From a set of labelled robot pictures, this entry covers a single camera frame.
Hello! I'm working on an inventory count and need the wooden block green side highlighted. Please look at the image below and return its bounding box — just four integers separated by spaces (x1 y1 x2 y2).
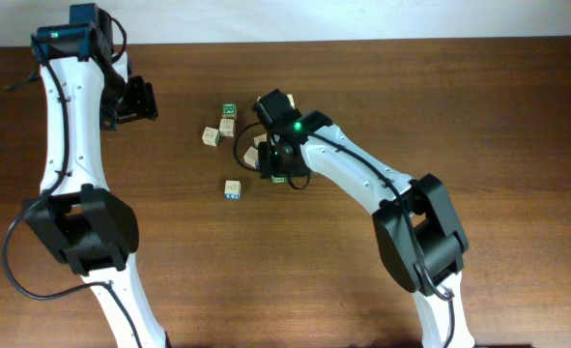
271 177 287 184

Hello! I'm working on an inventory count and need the wooden block blue edge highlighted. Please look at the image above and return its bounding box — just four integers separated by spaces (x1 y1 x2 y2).
243 147 259 169

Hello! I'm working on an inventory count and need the wooden block blue side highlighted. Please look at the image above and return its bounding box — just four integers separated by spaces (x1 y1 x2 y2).
224 180 242 199

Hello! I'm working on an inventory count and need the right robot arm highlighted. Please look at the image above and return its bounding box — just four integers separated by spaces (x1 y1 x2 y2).
253 89 475 347

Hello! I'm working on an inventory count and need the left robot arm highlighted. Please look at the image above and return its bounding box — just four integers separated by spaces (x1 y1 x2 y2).
20 3 170 347

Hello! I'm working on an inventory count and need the small wooden block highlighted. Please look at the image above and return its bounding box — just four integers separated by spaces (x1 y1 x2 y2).
253 133 268 148

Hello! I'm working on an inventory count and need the plain wooden block top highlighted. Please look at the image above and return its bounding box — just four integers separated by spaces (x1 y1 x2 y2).
286 94 296 108

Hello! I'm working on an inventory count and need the wooden block beige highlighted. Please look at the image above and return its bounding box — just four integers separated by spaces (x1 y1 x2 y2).
218 118 236 137
202 127 220 147

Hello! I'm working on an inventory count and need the wooden block green R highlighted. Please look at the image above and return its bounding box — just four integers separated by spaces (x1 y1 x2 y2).
221 103 238 120

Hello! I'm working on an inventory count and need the wooden block beige left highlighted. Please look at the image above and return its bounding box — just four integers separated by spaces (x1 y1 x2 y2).
202 127 220 147

